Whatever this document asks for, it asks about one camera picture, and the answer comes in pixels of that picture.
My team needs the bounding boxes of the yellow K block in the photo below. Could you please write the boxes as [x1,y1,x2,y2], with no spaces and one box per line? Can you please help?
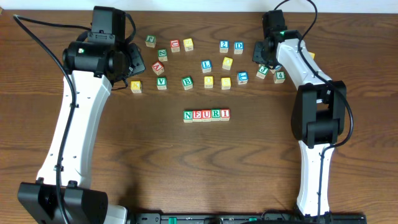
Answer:
[130,80,142,93]

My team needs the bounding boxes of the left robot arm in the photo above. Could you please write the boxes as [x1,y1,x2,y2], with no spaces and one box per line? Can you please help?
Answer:
[17,6,146,223]

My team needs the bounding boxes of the green R block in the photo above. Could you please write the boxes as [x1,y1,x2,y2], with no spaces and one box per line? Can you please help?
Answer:
[211,109,221,121]

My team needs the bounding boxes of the green B block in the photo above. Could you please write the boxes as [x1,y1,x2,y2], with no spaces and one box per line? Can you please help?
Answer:
[182,76,193,90]

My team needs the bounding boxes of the blue 2 block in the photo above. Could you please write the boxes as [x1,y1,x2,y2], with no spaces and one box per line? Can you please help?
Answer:
[220,40,229,53]

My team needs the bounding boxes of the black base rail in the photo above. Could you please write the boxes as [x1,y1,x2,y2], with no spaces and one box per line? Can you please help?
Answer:
[126,212,367,224]

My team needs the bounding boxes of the yellow block far right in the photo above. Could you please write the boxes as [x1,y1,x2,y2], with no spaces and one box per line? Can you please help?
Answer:
[308,52,315,59]

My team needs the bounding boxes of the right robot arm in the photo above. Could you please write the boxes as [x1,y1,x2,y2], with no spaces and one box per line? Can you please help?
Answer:
[252,9,346,218]

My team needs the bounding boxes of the yellow O block upper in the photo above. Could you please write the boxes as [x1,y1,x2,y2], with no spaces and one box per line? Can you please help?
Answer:
[222,57,233,70]

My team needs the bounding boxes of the yellow O block lower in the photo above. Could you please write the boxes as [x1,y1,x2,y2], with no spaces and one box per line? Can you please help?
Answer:
[204,76,214,88]

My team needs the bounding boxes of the green J block right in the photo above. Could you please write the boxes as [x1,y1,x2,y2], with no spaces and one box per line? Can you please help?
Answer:
[256,65,269,79]

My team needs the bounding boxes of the green V block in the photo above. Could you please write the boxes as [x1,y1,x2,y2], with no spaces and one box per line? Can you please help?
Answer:
[157,77,167,90]

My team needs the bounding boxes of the red A block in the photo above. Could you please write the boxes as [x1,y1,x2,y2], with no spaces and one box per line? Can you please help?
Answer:
[152,61,165,75]

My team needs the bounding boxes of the blue 5 block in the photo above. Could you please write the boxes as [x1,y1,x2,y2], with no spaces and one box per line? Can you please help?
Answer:
[270,65,282,74]

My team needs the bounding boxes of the blue L block middle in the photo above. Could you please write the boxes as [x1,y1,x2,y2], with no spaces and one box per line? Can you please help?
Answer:
[201,60,212,73]

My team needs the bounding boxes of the yellow S block lower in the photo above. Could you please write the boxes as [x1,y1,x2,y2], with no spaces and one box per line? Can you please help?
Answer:
[221,77,231,90]

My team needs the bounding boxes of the red C block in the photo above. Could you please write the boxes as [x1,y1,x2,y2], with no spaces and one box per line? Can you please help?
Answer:
[170,40,180,53]

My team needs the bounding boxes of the green j block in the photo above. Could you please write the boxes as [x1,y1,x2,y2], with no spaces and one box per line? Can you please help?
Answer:
[145,35,156,48]
[256,65,269,79]

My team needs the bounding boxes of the green N block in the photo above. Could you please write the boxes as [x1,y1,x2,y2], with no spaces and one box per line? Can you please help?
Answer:
[183,110,193,123]

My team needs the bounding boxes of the red I block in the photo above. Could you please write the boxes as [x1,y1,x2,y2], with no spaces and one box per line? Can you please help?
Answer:
[220,109,231,121]

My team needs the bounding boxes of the yellow o block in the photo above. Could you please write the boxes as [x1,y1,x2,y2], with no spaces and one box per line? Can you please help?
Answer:
[204,76,214,88]
[222,57,233,70]

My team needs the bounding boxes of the green Z block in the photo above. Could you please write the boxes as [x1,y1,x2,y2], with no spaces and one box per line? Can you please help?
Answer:
[157,49,168,62]

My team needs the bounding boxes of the red U block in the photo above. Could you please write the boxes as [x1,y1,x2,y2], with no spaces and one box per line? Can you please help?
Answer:
[201,110,211,122]

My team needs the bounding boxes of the yellow s block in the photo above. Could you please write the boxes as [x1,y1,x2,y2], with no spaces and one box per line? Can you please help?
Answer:
[183,38,194,52]
[221,77,231,90]

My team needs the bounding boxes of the green 4 block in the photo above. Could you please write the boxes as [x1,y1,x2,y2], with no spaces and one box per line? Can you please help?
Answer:
[274,72,286,83]

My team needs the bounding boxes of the blue D block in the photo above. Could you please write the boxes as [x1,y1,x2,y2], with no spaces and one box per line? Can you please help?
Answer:
[234,41,244,54]

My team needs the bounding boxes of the yellow S block upper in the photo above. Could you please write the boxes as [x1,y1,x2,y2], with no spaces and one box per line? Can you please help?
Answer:
[183,38,194,52]

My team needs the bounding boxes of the red E block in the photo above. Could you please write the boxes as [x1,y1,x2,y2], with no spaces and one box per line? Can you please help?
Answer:
[193,110,202,122]

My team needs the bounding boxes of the blue T block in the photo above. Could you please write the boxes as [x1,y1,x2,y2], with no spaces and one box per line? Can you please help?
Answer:
[237,72,248,85]

